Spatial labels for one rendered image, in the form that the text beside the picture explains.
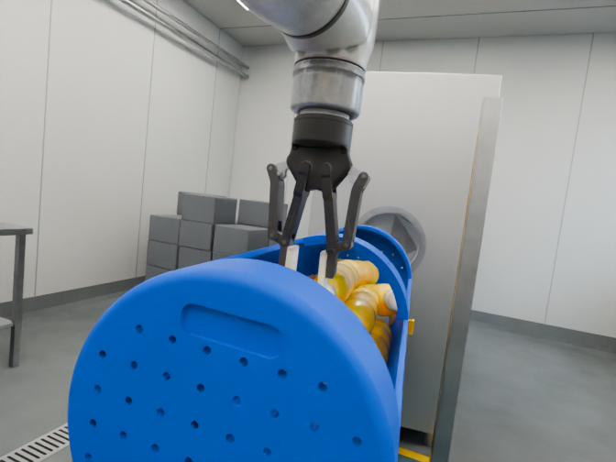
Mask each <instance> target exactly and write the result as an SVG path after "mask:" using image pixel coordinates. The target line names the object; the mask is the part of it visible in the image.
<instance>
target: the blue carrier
mask: <svg viewBox="0 0 616 462"><path fill-rule="evenodd" d="M294 242H295V244H294V245H296V246H299V253H298V260H297V267H296V271H295V270H293V269H289V268H287V267H284V266H282V265H279V257H280V250H281V247H280V245H279V244H278V245H274V246H270V247H264V248H260V249H256V250H252V251H249V252H245V253H241V254H237V255H234V256H230V257H226V258H220V259H216V260H213V261H208V262H205V263H201V264H197V265H193V266H190V267H186V268H182V269H176V270H173V271H169V272H166V273H163V274H160V275H158V276H156V277H153V278H151V279H149V280H145V281H144V282H142V283H140V284H139V285H137V286H136V287H134V288H132V289H131V290H129V291H127V292H126V293H125V294H123V295H122V296H121V297H120V298H119V299H117V300H116V301H115V302H114V303H113V304H112V305H111V306H110V307H109V308H108V309H107V310H106V311H105V312H104V314H103V315H102V316H101V317H100V319H99V320H98V321H97V323H96V324H95V325H94V327H93V329H92V330H91V332H90V334H89V335H88V336H87V338H86V340H85V342H84V344H83V346H82V349H81V351H80V354H79V356H78V358H77V361H76V364H75V367H74V370H73V373H72V377H71V386H70V392H69V400H68V434H69V442H70V449H71V458H72V462H398V453H399V441H400V429H401V417H402V394H403V382H404V370H405V358H406V346H407V334H408V322H409V310H410V299H411V287H412V269H411V264H410V260H409V259H408V256H407V254H406V252H405V250H404V249H403V247H402V245H401V244H400V243H399V242H398V241H397V240H396V239H395V238H394V237H393V236H391V235H390V234H389V233H387V232H385V231H383V230H381V229H379V228H377V227H374V226H370V225H357V232H356V237H355V242H354V246H353V247H352V248H351V249H349V250H345V251H341V252H340V253H339V254H338V258H339V259H355V260H366V261H370V262H371V263H372V264H374V265H375V266H376V267H377V268H378V270H379V279H378V281H377V282H376V283H377V284H380V283H388V284H389V285H390V287H391V289H392V292H393V294H394V297H395V300H396V303H397V308H398V312H397V316H396V320H395V322H394V323H393V324H392V325H391V326H390V330H391V332H392V340H391V345H390V354H389V359H388V363H387V365H386V363H385V361H384V359H383V356H382V354H381V353H380V350H379V349H378V347H377V345H376V343H375V342H374V340H373V338H372V337H371V335H370V334H369V332H368V330H367V329H366V328H365V326H364V325H363V324H362V323H361V322H360V321H359V319H358V318H357V317H356V316H355V315H354V314H353V312H352V311H351V310H350V309H349V308H348V307H347V306H346V305H345V304H344V303H343V302H342V301H340V300H339V299H338V298H337V297H336V296H335V295H334V294H333V293H331V292H330V291H329V290H328V289H327V288H325V287H324V286H322V285H321V284H319V283H318V282H316V281H314V280H312V279H310V278H309V277H307V276H309V275H316V274H317V273H318V271H319V262H320V253H321V252H322V251H323V250H326V236H325V232H324V233H321V234H317V235H313V236H307V237H303V238H299V239H295V240H294ZM294 245H293V246H294ZM381 251H383V253H382V252H381ZM392 253H394V255H392ZM347 254H348V255H349V256H348V255H347ZM358 257H359V258H358ZM401 267H403V268H401ZM284 370H285V371H286V372H285V371H284ZM323 382H324V383H325V384H323Z"/></svg>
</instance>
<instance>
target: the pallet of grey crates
mask: <svg viewBox="0 0 616 462"><path fill-rule="evenodd" d="M269 204H270V202H266V201H259V200H246V199H240V200H239V208H238V218H237V220H236V212H237V199H235V198H228V197H226V196H222V195H214V194H206V193H198V192H179V193H178V203H177V214H151V215H150V219H149V231H148V239H149V240H148V251H147V262H146V264H147V266H146V276H145V281H147V280H149V279H151V278H153V277H156V276H158V275H160V274H163V273H166V272H169V271H173V270H178V269H182V268H186V267H190V266H193V265H197V264H201V263H205V262H208V261H213V260H216V259H222V258H226V257H230V256H234V255H237V254H241V253H245V252H249V251H252V250H256V249H260V248H266V247H270V246H274V245H278V244H279V243H277V242H275V241H274V240H270V239H269V238H268V222H269ZM287 211H288V205H287V204H286V203H285V204H284V207H283V225H282V232H283V228H284V226H285V222H286V219H287Z"/></svg>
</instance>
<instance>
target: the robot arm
mask: <svg viewBox="0 0 616 462"><path fill-rule="evenodd" d="M238 1H239V2H241V3H242V4H243V5H244V6H245V7H246V8H247V9H248V10H250V11H251V12H252V13H253V14H254V15H256V16H257V17H259V18H260V19H262V20H263V21H265V22H266V23H268V24H270V25H272V26H274V27H276V28H277V29H278V30H279V31H280V32H281V33H282V35H283V37H285V39H286V41H287V43H288V46H289V48H290V49H291V50H292V51H293V52H294V69H293V72H292V77H293V79H292V88H291V105H290V109H291V110H292V111H293V113H294V114H296V115H297V116H296V117H294V123H293V132H292V141H291V152H290V154H289V155H288V157H287V159H286V160H285V161H283V162H280V163H277V164H272V163H270V164H269V165H268V166H267V172H268V175H269V181H270V187H269V222H268V238H269V239H270V240H274V241H275V242H277V243H279V245H280V257H279V265H282V266H284V267H287V268H289V269H292V270H295V271H296V267H297V260H298V253H299V246H296V245H294V244H295V242H294V240H295V238H296V235H297V231H298V228H299V225H300V222H301V219H302V215H303V210H304V207H305V204H306V200H307V198H308V197H309V194H310V191H315V190H318V191H320V192H322V195H323V199H324V222H325V236H326V250H323V251H322V252H321V253H320V262H319V271H318V283H319V284H321V285H322V286H324V287H325V288H326V289H327V283H328V279H333V278H334V277H335V276H336V269H337V261H338V254H339V253H340V252H341V251H345V250H349V249H351V248H352V247H353V246H354V242H355V237H356V232H357V227H358V218H359V212H360V206H361V202H362V196H363V192H364V191H365V189H366V187H367V185H368V184H369V181H370V176H369V175H368V174H367V173H366V172H364V171H360V170H358V169H356V168H354V167H353V164H352V161H351V158H350V149H351V141H352V133H353V124H352V122H351V121H352V120H355V119H357V118H358V117H359V116H360V111H361V104H362V95H363V88H364V84H365V79H366V78H365V73H366V69H367V65H368V62H369V58H370V55H371V53H372V51H373V47H374V42H375V38H376V33H377V26H378V20H379V10H380V0H238ZM288 170H290V172H291V174H292V176H293V178H294V180H295V181H296V183H295V186H294V190H293V197H292V200H291V206H290V210H289V212H288V216H287V219H286V222H285V226H284V228H283V232H282V225H283V207H284V190H285V182H284V179H285V178H286V177H287V171H288ZM348 174H349V175H350V184H351V185H352V186H353V187H352V189H351V193H350V197H349V203H348V208H347V213H346V223H345V228H344V234H343V239H342V241H340V242H339V232H338V217H337V203H336V199H337V191H336V187H337V186H338V185H339V184H340V183H341V182H342V181H343V180H344V179H345V177H346V176H347V175H348ZM293 245H294V246H293Z"/></svg>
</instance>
